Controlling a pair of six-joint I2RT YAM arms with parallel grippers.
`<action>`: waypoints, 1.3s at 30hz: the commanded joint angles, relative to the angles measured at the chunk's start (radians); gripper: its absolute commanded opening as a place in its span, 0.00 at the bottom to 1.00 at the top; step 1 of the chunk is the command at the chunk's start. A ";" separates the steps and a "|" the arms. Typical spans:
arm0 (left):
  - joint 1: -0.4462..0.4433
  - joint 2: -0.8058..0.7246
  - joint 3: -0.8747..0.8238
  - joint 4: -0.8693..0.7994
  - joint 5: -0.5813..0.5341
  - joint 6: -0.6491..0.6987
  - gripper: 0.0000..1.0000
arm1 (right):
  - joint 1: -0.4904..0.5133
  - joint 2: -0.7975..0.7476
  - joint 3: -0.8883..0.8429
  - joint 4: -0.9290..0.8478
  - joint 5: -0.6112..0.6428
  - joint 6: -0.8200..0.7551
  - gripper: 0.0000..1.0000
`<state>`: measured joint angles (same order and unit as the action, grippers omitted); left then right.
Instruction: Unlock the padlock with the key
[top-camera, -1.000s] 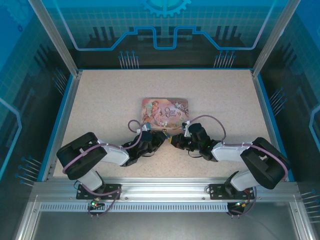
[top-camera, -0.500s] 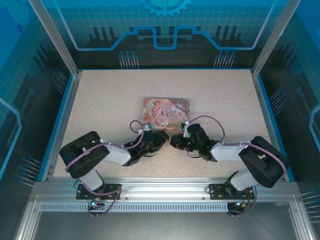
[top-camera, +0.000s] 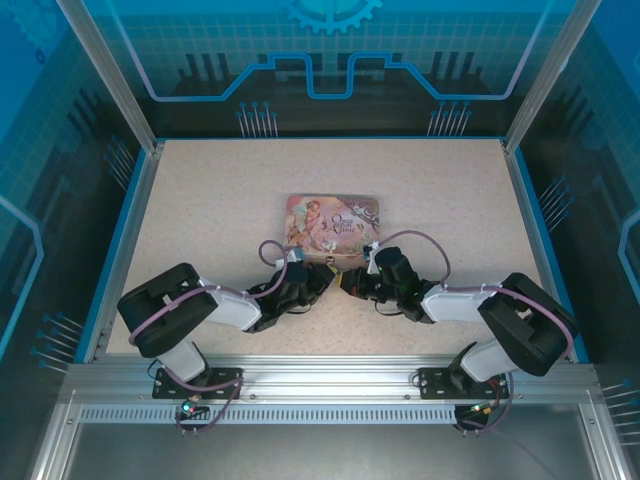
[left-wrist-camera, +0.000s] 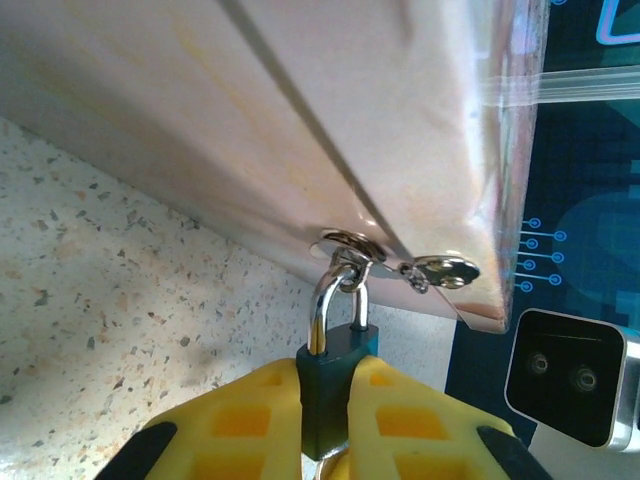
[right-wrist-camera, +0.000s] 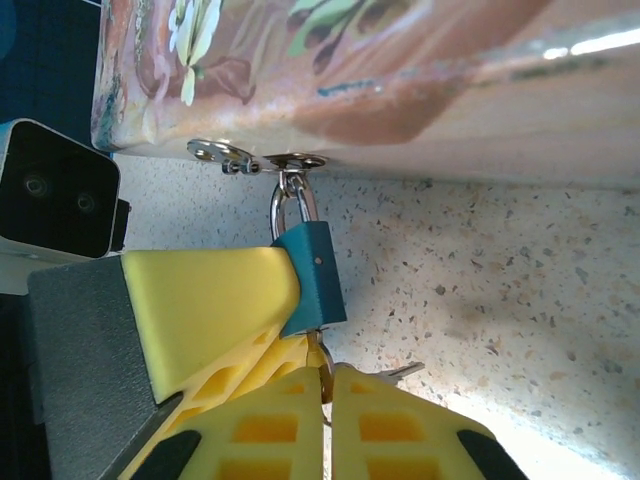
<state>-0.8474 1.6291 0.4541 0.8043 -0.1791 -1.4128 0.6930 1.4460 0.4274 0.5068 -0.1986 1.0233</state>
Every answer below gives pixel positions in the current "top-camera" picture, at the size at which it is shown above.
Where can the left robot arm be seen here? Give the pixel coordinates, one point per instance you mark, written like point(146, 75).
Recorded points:
point(165, 300)

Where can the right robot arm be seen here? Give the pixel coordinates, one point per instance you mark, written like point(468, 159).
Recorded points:
point(525, 320)

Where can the pink fairy-tale tin box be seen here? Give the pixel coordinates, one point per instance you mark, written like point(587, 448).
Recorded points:
point(332, 222)

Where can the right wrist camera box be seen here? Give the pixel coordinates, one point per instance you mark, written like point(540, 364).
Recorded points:
point(371, 256)

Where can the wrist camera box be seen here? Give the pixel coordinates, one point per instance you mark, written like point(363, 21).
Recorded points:
point(296, 255)
point(371, 256)

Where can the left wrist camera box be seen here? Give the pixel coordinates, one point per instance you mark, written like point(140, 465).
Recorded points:
point(296, 255)

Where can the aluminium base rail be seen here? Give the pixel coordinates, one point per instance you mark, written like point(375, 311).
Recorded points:
point(325, 380)

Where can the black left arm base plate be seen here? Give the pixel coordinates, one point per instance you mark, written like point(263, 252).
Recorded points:
point(225, 382)

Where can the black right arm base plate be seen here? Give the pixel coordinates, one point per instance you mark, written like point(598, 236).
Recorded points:
point(435, 382)

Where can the aluminium frame post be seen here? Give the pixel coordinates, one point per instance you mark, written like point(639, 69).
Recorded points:
point(115, 75)
point(545, 75)

